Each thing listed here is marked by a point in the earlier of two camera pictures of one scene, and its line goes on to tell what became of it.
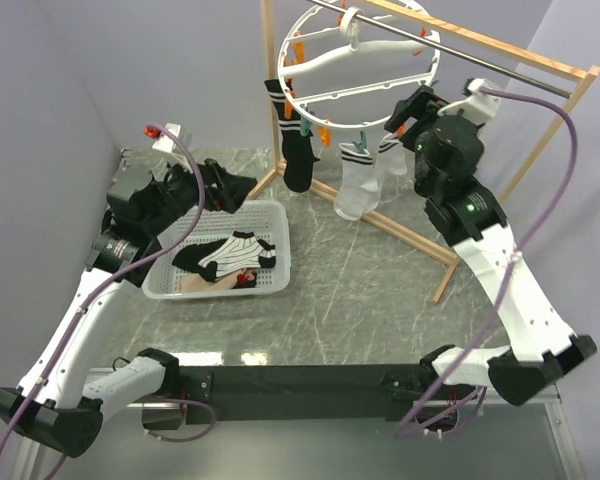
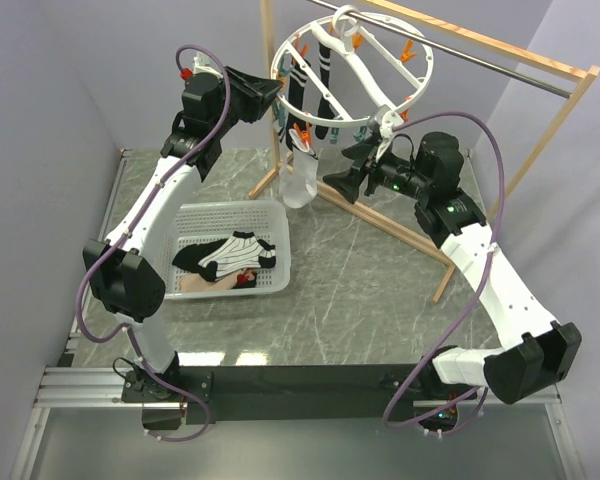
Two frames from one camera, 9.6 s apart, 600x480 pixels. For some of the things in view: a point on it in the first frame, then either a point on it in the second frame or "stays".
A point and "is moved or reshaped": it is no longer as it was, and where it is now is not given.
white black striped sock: [243, 252] stays
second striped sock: [188, 256] stays
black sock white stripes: [297, 148] -> [324, 107]
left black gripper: [230, 190] -> [257, 92]
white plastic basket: [267, 219] stays
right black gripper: [412, 107] -> [347, 183]
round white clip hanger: [354, 63] is moved or reshaped
